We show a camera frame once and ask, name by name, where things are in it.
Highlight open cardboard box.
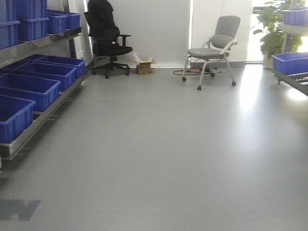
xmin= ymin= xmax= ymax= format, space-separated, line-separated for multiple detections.
xmin=133 ymin=51 xmax=156 ymax=75

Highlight blue bin right lower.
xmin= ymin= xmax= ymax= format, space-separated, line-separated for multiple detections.
xmin=273 ymin=52 xmax=308 ymax=75

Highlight blue bin upper near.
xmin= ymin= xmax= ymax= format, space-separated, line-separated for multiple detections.
xmin=0 ymin=21 xmax=20 ymax=50

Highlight blue bin upper far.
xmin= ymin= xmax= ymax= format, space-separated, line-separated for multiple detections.
xmin=47 ymin=9 xmax=81 ymax=29

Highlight steel shelf rack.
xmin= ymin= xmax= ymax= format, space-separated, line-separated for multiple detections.
xmin=0 ymin=0 xmax=88 ymax=169
xmin=271 ymin=23 xmax=308 ymax=95

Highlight blue bin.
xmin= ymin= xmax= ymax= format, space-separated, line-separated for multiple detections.
xmin=47 ymin=13 xmax=67 ymax=34
xmin=18 ymin=17 xmax=49 ymax=41
xmin=0 ymin=21 xmax=20 ymax=50
xmin=0 ymin=95 xmax=35 ymax=143
xmin=0 ymin=73 xmax=60 ymax=112
xmin=36 ymin=55 xmax=86 ymax=79
xmin=15 ymin=63 xmax=76 ymax=92
xmin=273 ymin=52 xmax=308 ymax=75
xmin=47 ymin=9 xmax=81 ymax=29
xmin=283 ymin=7 xmax=308 ymax=26

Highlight steel shelf rack left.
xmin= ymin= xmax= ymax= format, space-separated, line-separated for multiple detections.
xmin=0 ymin=0 xmax=88 ymax=169

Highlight blue bin nearest lower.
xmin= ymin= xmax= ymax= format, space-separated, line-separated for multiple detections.
xmin=0 ymin=95 xmax=35 ymax=143

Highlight potted green plant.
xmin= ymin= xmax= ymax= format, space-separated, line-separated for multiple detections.
xmin=253 ymin=0 xmax=306 ymax=69

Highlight blue bin right upper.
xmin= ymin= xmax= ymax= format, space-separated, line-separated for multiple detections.
xmin=283 ymin=7 xmax=308 ymax=26

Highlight steel shelf rack right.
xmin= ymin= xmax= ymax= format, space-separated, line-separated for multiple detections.
xmin=271 ymin=23 xmax=308 ymax=95

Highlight grey rolling chair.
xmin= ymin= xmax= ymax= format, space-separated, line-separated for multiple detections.
xmin=182 ymin=15 xmax=241 ymax=90

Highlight orange and black cables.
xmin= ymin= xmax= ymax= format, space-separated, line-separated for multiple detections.
xmin=172 ymin=57 xmax=222 ymax=76

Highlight black office chair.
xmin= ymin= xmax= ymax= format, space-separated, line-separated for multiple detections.
xmin=84 ymin=0 xmax=133 ymax=78

